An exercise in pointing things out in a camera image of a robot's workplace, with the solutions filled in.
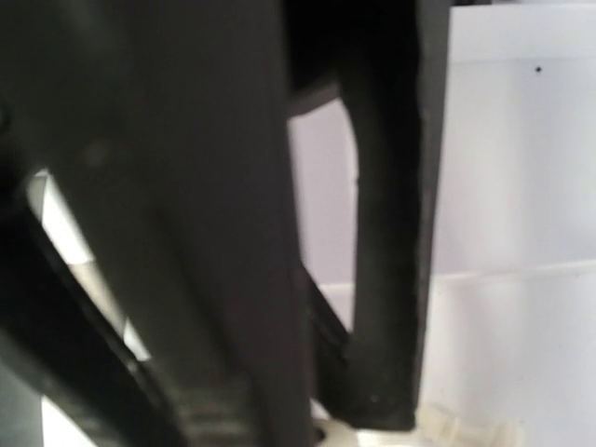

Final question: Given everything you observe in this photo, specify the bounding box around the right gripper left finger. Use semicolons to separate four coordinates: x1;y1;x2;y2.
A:
1;1;315;446

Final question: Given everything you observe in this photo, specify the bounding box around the white plastic divided tray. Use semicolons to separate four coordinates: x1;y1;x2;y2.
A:
22;4;596;447

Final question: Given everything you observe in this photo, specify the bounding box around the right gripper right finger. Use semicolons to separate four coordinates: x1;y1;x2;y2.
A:
338;1;450;431

